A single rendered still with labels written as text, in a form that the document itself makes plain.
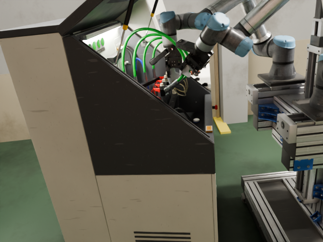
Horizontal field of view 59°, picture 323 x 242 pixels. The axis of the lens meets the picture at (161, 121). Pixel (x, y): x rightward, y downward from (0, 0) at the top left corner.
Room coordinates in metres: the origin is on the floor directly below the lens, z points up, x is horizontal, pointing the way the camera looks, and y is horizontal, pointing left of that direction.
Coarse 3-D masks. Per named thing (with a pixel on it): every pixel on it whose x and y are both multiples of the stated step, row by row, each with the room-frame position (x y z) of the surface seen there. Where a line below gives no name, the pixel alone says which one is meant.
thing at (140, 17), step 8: (144, 0) 1.84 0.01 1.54; (152, 0) 2.06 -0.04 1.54; (160, 0) 2.39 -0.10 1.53; (136, 8) 1.85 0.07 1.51; (144, 8) 1.84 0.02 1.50; (152, 8) 1.96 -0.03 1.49; (160, 8) 2.27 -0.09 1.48; (120, 16) 1.87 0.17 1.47; (136, 16) 1.85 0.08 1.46; (144, 16) 1.84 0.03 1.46; (128, 24) 1.86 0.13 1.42; (136, 24) 1.85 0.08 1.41; (144, 24) 1.84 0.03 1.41; (152, 24) 1.83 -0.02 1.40; (144, 32) 1.85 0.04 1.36; (152, 32) 1.84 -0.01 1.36; (160, 40) 1.84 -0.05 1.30; (160, 48) 1.83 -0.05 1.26
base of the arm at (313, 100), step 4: (316, 84) 1.16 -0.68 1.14; (316, 88) 1.15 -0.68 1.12; (320, 88) 1.13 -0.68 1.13; (316, 92) 1.14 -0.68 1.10; (320, 92) 1.12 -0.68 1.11; (312, 96) 1.16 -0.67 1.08; (316, 96) 1.13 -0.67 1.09; (320, 96) 1.12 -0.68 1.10; (312, 100) 1.15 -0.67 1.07; (316, 100) 1.13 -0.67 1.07; (320, 100) 1.11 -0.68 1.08; (312, 104) 1.14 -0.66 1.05; (316, 104) 1.12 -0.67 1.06; (320, 104) 1.10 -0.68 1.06; (316, 108) 1.12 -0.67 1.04; (320, 108) 1.10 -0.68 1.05
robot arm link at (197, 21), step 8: (216, 0) 1.44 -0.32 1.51; (224, 0) 1.42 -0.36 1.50; (232, 0) 1.43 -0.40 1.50; (240, 0) 1.46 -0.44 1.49; (208, 8) 1.40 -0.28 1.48; (216, 8) 1.40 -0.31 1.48; (224, 8) 1.41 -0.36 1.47; (232, 8) 1.45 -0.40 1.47; (192, 16) 1.40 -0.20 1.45; (200, 16) 1.35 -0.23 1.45; (208, 16) 1.35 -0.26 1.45; (192, 24) 1.39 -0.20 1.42; (200, 24) 1.34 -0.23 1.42
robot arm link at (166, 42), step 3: (162, 36) 1.45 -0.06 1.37; (171, 36) 1.43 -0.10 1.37; (174, 36) 1.44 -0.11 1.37; (162, 39) 1.45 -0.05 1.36; (165, 39) 1.43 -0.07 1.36; (174, 39) 1.43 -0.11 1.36; (162, 42) 1.46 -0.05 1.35; (165, 42) 1.44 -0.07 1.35; (168, 42) 1.43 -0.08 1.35; (171, 42) 1.43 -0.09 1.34; (165, 45) 1.44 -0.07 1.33
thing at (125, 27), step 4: (132, 0) 1.15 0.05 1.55; (132, 4) 1.16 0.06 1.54; (128, 8) 1.16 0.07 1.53; (132, 8) 1.16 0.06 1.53; (128, 12) 1.16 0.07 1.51; (128, 16) 1.16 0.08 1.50; (124, 20) 1.17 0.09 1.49; (128, 20) 1.17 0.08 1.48; (124, 24) 1.17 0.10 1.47; (124, 28) 1.17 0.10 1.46; (124, 32) 1.18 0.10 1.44; (120, 44) 1.18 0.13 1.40; (120, 48) 1.18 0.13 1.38; (116, 60) 1.19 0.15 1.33; (116, 64) 1.20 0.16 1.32
